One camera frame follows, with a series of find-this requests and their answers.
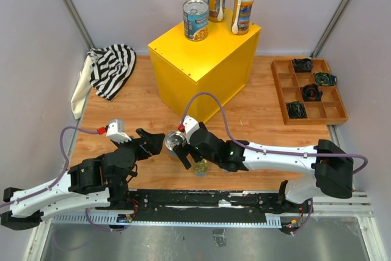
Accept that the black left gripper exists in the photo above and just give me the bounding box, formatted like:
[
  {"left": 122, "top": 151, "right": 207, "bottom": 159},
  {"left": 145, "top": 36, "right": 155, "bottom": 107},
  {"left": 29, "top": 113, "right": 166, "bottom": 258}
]
[{"left": 112, "top": 127, "right": 165, "bottom": 160}]

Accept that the gold tin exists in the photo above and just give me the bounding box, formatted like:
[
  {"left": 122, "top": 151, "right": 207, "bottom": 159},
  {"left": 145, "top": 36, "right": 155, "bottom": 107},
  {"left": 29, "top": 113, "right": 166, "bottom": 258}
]
[{"left": 194, "top": 159, "right": 208, "bottom": 176}]

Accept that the blue Progresso soup can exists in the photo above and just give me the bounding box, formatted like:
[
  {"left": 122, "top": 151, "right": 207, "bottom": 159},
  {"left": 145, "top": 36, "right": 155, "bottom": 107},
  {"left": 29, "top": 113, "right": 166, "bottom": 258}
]
[{"left": 183, "top": 0, "right": 209, "bottom": 42}]

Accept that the yellow tall congee can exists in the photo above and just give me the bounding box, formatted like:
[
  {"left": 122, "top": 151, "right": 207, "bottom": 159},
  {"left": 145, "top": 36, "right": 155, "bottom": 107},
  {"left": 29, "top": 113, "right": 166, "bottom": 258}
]
[{"left": 231, "top": 0, "right": 254, "bottom": 35}]

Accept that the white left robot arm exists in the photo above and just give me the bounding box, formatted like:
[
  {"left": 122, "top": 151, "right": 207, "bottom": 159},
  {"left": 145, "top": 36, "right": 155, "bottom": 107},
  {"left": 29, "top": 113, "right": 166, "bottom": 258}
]
[{"left": 1, "top": 124, "right": 165, "bottom": 230}]

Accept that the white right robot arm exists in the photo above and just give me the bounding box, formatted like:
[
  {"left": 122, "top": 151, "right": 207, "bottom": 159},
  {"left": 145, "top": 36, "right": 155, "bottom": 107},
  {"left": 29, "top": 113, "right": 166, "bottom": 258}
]
[{"left": 175, "top": 117, "right": 354, "bottom": 212}]

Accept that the black white striped cloth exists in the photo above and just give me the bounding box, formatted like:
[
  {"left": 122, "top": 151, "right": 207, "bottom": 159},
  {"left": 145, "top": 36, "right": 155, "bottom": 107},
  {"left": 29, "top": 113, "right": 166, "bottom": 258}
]
[{"left": 70, "top": 44, "right": 137, "bottom": 120}]

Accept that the yellow cabinet box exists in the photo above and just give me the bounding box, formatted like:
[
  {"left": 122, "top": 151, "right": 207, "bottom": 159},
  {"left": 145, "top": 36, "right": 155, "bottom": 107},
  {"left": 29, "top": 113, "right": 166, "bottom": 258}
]
[{"left": 148, "top": 9, "right": 261, "bottom": 122}]

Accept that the dark cloth roll front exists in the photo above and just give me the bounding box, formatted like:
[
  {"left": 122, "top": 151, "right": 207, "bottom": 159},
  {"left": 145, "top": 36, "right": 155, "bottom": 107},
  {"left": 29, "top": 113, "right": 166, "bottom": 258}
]
[{"left": 287, "top": 101, "right": 307, "bottom": 119}]

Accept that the black cloth roll middle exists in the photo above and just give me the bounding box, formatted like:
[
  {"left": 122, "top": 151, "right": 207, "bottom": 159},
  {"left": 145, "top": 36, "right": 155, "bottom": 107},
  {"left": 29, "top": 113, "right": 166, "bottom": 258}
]
[{"left": 301, "top": 84, "right": 323, "bottom": 102}]

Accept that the black cloth roll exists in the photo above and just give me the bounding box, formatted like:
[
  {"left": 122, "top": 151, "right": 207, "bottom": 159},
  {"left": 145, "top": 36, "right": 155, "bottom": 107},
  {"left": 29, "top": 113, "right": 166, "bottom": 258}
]
[
  {"left": 301, "top": 84, "right": 323, "bottom": 102},
  {"left": 292, "top": 58, "right": 313, "bottom": 73}
]

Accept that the black cloth roll back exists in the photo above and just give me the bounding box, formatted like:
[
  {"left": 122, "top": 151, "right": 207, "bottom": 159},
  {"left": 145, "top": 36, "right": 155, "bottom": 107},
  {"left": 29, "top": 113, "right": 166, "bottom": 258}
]
[{"left": 292, "top": 58, "right": 313, "bottom": 73}]

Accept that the wooden compartment tray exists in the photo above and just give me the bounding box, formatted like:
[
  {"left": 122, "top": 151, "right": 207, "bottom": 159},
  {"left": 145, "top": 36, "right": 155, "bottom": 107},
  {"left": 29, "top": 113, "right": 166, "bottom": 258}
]
[{"left": 271, "top": 58, "right": 348, "bottom": 125}]

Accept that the dark green patterned cloth roll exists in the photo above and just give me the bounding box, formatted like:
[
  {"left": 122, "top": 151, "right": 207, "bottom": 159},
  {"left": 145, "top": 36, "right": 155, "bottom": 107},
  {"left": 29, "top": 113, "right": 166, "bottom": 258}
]
[{"left": 314, "top": 72, "right": 337, "bottom": 86}]

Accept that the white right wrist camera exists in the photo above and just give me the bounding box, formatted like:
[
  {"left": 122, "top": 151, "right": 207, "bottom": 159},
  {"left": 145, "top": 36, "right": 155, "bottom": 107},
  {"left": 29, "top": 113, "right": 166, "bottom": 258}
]
[{"left": 178, "top": 115, "right": 200, "bottom": 141}]

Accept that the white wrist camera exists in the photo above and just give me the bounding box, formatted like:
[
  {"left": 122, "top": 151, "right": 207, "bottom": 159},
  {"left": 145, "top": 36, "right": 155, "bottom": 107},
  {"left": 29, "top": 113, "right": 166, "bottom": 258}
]
[
  {"left": 178, "top": 115, "right": 200, "bottom": 141},
  {"left": 97, "top": 119, "right": 132, "bottom": 144}
]

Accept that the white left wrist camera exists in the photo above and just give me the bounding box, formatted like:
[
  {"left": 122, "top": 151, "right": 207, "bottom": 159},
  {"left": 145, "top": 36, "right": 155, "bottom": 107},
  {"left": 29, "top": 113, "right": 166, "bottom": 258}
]
[{"left": 97, "top": 119, "right": 132, "bottom": 144}]

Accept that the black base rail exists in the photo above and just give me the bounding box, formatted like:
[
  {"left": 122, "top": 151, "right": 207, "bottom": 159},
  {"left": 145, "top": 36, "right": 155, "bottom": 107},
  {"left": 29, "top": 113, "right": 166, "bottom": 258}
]
[{"left": 109, "top": 189, "right": 313, "bottom": 233}]

